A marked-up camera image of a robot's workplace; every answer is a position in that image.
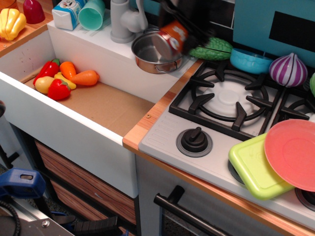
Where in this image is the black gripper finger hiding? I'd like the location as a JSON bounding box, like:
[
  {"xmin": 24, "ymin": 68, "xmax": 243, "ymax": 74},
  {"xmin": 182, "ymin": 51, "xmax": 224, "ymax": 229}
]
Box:
[
  {"xmin": 158, "ymin": 9, "xmax": 171, "ymax": 29},
  {"xmin": 183, "ymin": 31, "xmax": 212, "ymax": 55}
]

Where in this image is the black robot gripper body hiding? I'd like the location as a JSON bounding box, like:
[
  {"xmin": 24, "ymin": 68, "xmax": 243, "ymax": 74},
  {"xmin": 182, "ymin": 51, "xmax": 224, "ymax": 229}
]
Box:
[{"xmin": 160, "ymin": 0, "xmax": 216, "ymax": 37}]

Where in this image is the orange toy soup can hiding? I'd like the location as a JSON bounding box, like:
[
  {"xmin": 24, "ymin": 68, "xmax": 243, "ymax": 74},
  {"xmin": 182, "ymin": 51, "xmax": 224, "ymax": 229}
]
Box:
[{"xmin": 152, "ymin": 20, "xmax": 189, "ymax": 60}]

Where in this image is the stainless steel pot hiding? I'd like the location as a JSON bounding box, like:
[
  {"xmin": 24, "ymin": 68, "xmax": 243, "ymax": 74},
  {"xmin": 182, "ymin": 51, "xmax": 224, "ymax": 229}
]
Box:
[{"xmin": 131, "ymin": 30, "xmax": 188, "ymax": 74}]

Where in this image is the green toy bitter gourd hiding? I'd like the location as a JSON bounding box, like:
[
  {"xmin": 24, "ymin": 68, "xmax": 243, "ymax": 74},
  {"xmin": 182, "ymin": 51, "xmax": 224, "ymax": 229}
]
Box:
[{"xmin": 189, "ymin": 37, "xmax": 233, "ymax": 61}]

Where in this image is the grey toy faucet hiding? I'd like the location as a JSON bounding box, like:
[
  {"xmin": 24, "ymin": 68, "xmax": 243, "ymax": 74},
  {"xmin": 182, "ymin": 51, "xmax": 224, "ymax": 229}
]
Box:
[{"xmin": 110, "ymin": 0, "xmax": 149, "ymax": 43}]

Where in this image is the blue plastic bowl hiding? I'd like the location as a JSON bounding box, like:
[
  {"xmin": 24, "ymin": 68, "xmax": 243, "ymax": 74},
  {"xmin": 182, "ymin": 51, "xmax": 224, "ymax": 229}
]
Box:
[{"xmin": 230, "ymin": 48, "xmax": 273, "ymax": 74}]

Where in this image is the teal plastic cup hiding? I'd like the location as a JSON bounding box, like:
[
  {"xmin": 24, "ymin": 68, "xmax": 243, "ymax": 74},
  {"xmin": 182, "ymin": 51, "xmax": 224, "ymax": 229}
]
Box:
[{"xmin": 78, "ymin": 0, "xmax": 105, "ymax": 30}]

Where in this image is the black stove grate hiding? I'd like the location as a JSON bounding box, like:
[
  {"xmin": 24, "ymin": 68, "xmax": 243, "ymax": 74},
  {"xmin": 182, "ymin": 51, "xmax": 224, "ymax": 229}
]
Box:
[{"xmin": 169, "ymin": 60, "xmax": 315, "ymax": 141}]

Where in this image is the large orange toy carrot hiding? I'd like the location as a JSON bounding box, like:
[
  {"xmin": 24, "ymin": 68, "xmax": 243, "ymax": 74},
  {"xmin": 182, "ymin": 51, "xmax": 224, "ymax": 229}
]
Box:
[{"xmin": 70, "ymin": 70, "xmax": 99, "ymax": 86}]

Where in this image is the purple toy onion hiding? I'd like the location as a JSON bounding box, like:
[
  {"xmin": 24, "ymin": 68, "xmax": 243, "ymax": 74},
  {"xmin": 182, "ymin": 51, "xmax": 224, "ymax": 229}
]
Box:
[{"xmin": 269, "ymin": 53, "xmax": 308, "ymax": 88}]

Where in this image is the toy milk carton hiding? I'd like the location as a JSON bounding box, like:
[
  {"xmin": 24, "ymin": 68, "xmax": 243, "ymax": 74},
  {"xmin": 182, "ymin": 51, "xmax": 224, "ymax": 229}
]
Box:
[{"xmin": 52, "ymin": 0, "xmax": 87, "ymax": 30}]

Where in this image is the black stove knob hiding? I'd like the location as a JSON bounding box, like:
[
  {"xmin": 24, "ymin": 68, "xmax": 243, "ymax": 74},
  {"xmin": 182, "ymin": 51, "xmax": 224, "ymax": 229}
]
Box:
[
  {"xmin": 176, "ymin": 127, "xmax": 213, "ymax": 158},
  {"xmin": 295, "ymin": 188, "xmax": 315, "ymax": 211}
]

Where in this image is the small orange toy carrot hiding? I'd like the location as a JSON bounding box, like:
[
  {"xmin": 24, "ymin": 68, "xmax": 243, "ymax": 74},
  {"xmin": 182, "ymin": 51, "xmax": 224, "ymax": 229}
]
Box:
[{"xmin": 60, "ymin": 61, "xmax": 77, "ymax": 80}]

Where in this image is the white toy sink basin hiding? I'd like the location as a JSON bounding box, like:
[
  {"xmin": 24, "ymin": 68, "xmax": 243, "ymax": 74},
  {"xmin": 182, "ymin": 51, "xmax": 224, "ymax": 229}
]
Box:
[{"xmin": 0, "ymin": 22, "xmax": 193, "ymax": 198}]

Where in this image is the yellow toy banana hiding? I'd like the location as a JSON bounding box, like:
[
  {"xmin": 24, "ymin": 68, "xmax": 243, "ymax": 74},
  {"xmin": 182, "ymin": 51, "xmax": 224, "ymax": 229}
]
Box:
[{"xmin": 54, "ymin": 72, "xmax": 77, "ymax": 90}]

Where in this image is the green toy at right edge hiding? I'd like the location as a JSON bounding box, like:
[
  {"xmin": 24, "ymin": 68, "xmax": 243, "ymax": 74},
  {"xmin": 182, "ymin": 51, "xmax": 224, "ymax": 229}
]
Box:
[{"xmin": 309, "ymin": 73, "xmax": 315, "ymax": 96}]

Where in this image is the red toy chili pepper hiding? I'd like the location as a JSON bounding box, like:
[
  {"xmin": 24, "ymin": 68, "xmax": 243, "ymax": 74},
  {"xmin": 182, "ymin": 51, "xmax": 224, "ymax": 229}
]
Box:
[{"xmin": 33, "ymin": 59, "xmax": 60, "ymax": 85}]

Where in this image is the red toy bell pepper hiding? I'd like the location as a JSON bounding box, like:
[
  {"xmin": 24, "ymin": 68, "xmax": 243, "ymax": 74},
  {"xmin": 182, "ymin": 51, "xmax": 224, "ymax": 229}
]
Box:
[{"xmin": 47, "ymin": 79, "xmax": 71, "ymax": 100}]

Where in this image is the dark red toy vegetable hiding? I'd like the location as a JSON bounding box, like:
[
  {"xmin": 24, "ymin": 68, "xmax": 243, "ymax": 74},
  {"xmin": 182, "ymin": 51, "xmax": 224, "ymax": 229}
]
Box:
[{"xmin": 23, "ymin": 0, "xmax": 46, "ymax": 24}]

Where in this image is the lime green plastic lid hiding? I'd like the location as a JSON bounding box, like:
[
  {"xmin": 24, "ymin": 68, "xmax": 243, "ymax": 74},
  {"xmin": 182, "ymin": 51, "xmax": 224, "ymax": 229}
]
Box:
[{"xmin": 228, "ymin": 133, "xmax": 294, "ymax": 200}]

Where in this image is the yellow toy potato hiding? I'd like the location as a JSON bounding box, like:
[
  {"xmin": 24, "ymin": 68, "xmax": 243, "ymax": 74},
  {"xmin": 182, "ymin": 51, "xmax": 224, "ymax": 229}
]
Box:
[{"xmin": 34, "ymin": 76, "xmax": 55, "ymax": 94}]

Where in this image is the pink plastic plate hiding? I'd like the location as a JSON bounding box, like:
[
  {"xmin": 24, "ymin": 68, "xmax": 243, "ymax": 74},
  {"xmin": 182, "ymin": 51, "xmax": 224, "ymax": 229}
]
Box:
[{"xmin": 264, "ymin": 119, "xmax": 315, "ymax": 192}]

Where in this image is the yellow toy bell pepper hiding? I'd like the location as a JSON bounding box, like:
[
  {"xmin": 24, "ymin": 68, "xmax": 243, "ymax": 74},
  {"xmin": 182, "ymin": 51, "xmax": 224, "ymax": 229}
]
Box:
[{"xmin": 0, "ymin": 8, "xmax": 27, "ymax": 41}]

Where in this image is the blue clamp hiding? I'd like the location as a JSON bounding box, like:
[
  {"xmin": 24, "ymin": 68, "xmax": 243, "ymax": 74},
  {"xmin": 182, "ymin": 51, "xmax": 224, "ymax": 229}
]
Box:
[{"xmin": 0, "ymin": 168, "xmax": 46, "ymax": 199}]

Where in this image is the black oven door handle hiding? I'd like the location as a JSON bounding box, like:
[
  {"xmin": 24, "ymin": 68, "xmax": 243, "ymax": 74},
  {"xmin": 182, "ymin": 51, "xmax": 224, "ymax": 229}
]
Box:
[{"xmin": 154, "ymin": 185, "xmax": 231, "ymax": 236}]

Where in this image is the black cable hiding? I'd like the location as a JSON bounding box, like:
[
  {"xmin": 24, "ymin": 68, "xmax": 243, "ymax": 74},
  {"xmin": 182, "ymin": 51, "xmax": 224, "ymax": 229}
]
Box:
[{"xmin": 0, "ymin": 200, "xmax": 22, "ymax": 236}]

